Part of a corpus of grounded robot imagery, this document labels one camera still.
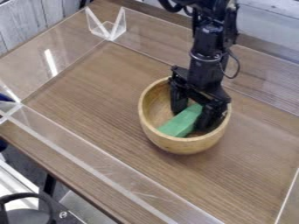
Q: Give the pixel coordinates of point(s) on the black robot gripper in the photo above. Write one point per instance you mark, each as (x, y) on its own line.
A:
(200, 83)

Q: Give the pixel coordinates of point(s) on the green rectangular block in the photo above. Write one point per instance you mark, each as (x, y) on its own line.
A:
(181, 125)

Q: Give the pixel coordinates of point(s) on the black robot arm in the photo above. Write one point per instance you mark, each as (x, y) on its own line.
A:
(214, 24)

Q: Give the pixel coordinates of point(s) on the brown wooden bowl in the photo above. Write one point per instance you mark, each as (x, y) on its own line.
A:
(154, 110)

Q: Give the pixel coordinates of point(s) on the clear acrylic front barrier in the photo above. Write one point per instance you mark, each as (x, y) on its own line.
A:
(120, 190)

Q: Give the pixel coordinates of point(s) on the black table leg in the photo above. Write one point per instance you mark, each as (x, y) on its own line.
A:
(50, 184)

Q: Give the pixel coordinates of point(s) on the clear acrylic corner bracket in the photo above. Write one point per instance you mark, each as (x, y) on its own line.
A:
(108, 30)

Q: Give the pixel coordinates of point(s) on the grey metal base plate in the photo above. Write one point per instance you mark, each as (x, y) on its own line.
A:
(63, 216)

